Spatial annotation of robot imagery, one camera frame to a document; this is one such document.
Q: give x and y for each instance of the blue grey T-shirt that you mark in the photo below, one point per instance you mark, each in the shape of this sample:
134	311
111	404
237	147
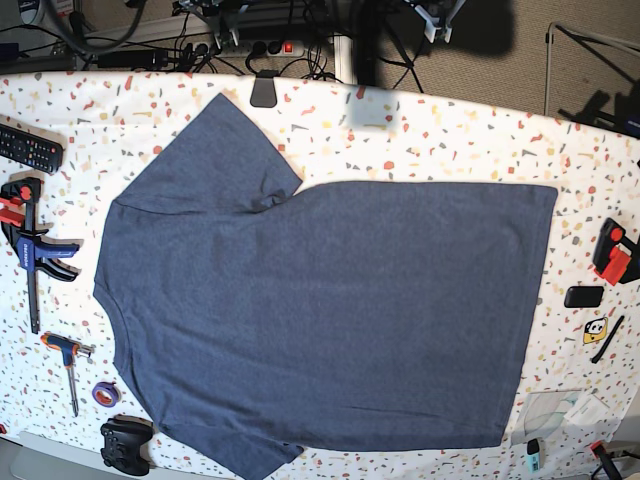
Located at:
253	318

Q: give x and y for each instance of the black table clip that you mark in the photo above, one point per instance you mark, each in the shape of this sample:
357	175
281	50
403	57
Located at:
264	93

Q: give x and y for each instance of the white power strip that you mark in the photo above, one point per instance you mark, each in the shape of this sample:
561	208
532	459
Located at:
271	48

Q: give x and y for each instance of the purple tape roll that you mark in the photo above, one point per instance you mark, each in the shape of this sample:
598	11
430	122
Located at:
106	394

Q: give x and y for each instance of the small black box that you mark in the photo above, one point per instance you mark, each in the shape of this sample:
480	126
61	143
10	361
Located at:
583	297

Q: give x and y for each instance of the black game controller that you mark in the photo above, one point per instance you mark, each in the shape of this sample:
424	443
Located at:
123	440

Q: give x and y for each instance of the clear plastic bag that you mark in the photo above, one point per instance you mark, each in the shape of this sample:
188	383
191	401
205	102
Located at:
544	413

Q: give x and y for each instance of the yellow sticker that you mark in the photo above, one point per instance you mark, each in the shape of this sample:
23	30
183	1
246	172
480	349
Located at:
595	330

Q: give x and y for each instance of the black red clamp right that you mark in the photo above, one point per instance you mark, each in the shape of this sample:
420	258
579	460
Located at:
616	257

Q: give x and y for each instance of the black pen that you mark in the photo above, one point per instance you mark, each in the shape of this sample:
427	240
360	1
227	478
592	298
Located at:
600	354

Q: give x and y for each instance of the light blue highlighter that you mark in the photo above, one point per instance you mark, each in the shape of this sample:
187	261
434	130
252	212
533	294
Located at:
533	456

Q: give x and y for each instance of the black TV remote control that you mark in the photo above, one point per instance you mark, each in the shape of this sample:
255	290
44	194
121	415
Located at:
30	150

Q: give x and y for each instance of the blue black bar clamp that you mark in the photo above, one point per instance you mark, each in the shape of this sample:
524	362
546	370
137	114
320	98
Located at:
19	201

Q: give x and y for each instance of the red black tool bottom right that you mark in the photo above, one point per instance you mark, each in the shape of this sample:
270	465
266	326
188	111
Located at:
606	464

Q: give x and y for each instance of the orange T-handle screwdriver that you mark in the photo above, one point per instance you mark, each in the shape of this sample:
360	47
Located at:
69	350

